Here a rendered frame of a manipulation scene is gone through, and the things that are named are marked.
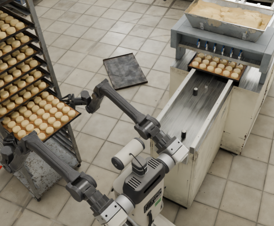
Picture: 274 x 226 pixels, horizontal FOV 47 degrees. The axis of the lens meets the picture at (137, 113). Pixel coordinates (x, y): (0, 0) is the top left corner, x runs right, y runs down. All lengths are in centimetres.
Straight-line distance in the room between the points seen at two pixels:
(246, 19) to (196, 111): 70
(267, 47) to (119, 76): 200
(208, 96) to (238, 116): 42
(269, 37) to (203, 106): 65
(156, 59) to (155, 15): 110
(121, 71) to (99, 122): 85
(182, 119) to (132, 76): 173
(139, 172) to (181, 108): 91
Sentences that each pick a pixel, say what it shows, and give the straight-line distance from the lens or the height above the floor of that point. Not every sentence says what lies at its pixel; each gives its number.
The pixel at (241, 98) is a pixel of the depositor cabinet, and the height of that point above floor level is 74.
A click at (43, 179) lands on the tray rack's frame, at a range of 286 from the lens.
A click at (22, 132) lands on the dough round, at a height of 97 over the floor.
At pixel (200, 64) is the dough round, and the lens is 249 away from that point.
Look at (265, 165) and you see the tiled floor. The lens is 310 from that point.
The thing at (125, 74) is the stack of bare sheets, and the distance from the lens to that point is 383.
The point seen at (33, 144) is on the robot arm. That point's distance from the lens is 156.
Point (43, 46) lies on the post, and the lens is 205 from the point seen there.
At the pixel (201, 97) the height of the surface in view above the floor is 84.
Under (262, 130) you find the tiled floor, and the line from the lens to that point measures 336.
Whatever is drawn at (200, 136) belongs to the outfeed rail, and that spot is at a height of 90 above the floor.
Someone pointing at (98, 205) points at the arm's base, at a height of 119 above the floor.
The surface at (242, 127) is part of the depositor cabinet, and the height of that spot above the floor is 44.
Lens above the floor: 244
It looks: 46 degrees down
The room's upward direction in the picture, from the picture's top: 4 degrees counter-clockwise
